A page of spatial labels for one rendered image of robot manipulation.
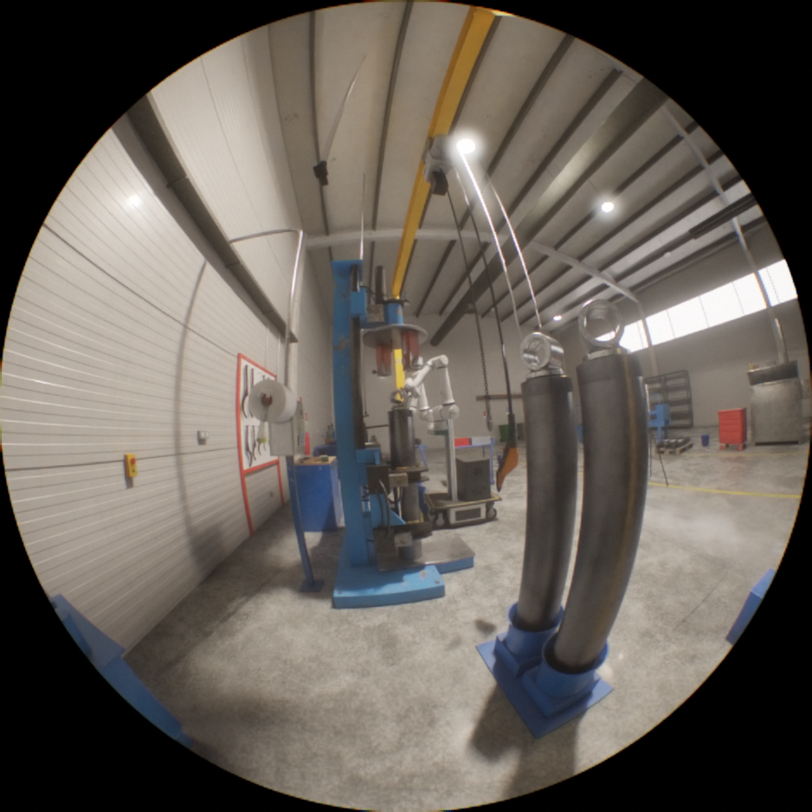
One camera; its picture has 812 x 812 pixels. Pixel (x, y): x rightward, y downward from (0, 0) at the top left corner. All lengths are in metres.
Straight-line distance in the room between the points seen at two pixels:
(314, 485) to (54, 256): 3.40
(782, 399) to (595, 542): 7.27
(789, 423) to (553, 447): 7.33
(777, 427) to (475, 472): 7.31
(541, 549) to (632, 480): 0.48
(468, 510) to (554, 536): 2.27
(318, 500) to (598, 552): 3.08
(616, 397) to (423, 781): 1.50
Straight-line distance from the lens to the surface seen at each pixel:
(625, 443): 0.72
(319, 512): 3.42
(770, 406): 7.83
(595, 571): 0.86
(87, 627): 1.39
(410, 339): 2.03
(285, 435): 1.82
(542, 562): 1.10
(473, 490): 3.25
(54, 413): 1.79
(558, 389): 0.95
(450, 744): 1.40
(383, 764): 1.38
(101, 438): 1.95
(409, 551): 2.29
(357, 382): 1.95
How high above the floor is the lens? 1.34
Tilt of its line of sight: 5 degrees up
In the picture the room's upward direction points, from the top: 4 degrees counter-clockwise
